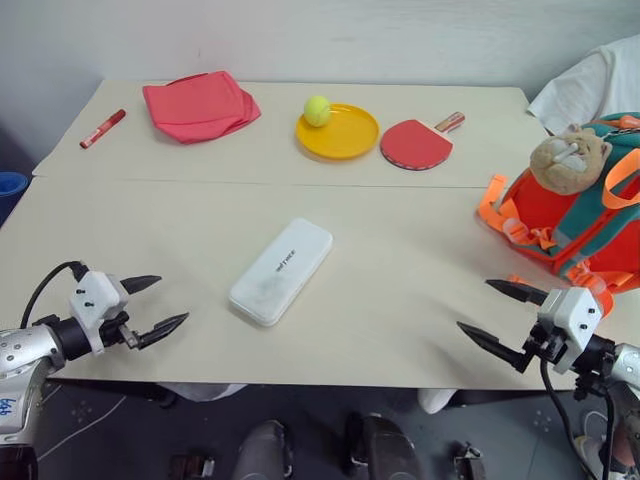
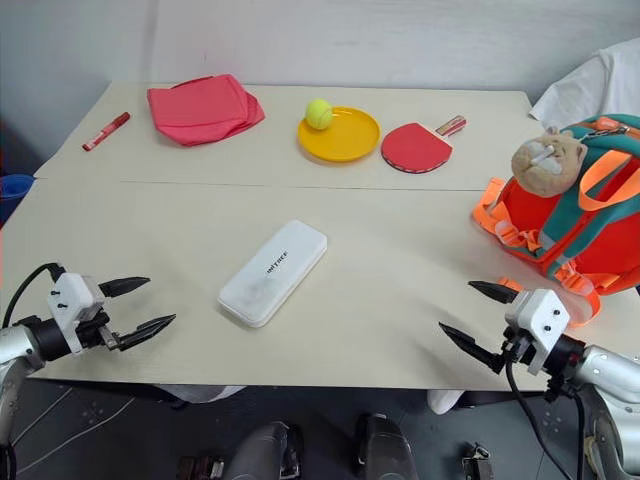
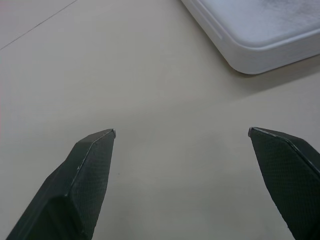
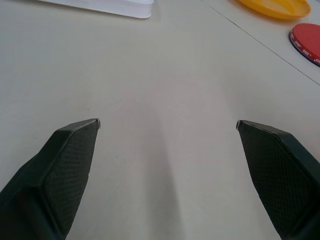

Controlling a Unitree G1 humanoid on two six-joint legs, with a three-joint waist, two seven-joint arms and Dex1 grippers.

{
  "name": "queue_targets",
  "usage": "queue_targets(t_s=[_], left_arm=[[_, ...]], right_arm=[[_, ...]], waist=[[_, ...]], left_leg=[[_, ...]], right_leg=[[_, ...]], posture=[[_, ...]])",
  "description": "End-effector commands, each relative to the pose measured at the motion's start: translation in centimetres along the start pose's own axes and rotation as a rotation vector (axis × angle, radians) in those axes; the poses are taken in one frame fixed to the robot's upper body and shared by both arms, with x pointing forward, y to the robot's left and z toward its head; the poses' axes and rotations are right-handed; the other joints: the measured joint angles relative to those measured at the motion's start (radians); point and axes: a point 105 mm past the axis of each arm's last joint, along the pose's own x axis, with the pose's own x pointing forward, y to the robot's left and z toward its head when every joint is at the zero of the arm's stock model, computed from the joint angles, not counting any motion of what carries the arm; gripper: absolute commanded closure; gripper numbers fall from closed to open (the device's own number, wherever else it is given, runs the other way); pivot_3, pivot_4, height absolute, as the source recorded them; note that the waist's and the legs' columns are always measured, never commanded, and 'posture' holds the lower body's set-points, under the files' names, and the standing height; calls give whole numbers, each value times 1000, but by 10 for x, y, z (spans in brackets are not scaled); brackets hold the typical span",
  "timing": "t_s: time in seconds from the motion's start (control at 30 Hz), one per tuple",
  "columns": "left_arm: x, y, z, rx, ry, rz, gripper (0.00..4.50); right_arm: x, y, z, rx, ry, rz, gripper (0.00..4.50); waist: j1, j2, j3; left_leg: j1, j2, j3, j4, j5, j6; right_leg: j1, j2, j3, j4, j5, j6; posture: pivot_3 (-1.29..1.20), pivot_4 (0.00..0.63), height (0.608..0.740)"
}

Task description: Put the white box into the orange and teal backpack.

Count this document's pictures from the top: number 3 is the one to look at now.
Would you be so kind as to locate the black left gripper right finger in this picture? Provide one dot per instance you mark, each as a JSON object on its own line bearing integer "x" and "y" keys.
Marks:
{"x": 292, "y": 180}

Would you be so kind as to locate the white plastic table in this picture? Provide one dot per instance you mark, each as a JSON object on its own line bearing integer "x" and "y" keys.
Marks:
{"x": 262, "y": 27}

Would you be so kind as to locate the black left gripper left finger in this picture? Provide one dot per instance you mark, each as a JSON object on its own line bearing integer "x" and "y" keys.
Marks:
{"x": 75, "y": 190}

